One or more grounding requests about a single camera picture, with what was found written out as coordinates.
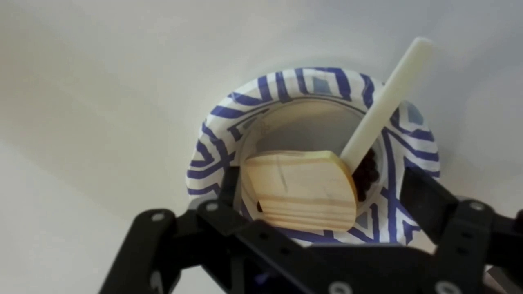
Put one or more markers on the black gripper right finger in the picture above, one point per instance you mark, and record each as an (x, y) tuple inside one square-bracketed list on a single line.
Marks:
[(463, 234)]

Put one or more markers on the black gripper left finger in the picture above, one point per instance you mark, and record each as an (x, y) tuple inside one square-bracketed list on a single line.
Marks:
[(164, 251)]

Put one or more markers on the wooden block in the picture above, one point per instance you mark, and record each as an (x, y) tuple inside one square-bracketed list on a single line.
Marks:
[(299, 190)]

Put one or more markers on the white plastic spoon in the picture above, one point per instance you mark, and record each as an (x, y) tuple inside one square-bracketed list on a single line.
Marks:
[(386, 104)]

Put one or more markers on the blue and white patterned bowl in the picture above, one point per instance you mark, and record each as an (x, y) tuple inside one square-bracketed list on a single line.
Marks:
[(327, 82)]

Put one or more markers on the dark coffee granules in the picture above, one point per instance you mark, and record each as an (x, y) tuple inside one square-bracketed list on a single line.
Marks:
[(368, 177)]

